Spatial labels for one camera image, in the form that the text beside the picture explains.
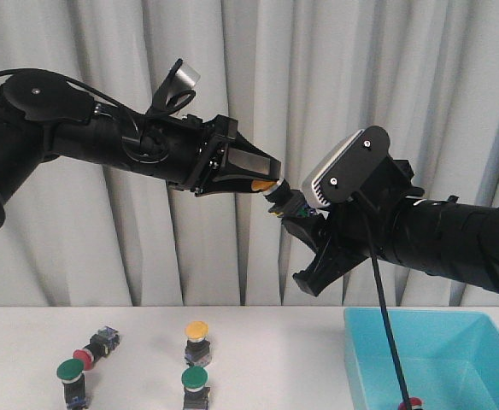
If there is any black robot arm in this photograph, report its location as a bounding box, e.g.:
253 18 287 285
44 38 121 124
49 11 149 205
282 158 499 296
0 61 280 228

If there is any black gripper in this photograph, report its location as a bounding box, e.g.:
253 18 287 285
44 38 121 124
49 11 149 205
167 114 281 196
281 157 424 297

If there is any right green push button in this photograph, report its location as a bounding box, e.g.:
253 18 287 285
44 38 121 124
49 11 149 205
181 366 210 410

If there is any black camera cable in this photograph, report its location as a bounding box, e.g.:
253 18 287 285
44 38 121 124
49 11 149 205
351 191 411 410

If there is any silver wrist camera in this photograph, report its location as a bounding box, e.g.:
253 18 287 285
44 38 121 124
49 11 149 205
145 58 200 117

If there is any grey pleated curtain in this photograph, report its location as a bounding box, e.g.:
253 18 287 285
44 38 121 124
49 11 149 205
0 1 499 306

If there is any red push button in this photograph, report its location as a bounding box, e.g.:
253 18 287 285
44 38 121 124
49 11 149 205
72 326 120 371
397 397 424 410

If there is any left green push button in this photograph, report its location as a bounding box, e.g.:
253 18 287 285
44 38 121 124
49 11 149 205
56 358 88 409

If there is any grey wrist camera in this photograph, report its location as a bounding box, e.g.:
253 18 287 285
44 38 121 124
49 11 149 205
301 126 390 208

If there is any light blue plastic box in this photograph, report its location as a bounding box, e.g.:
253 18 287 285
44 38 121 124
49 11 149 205
344 307 499 409

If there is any yellow push button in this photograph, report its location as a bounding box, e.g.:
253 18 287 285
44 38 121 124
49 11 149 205
185 320 212 367
251 179 318 218

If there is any lying red push button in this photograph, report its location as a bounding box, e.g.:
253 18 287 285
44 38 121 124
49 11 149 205
72 326 120 371

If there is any green push button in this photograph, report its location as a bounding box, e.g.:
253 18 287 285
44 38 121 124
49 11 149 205
56 358 88 409
181 366 210 410

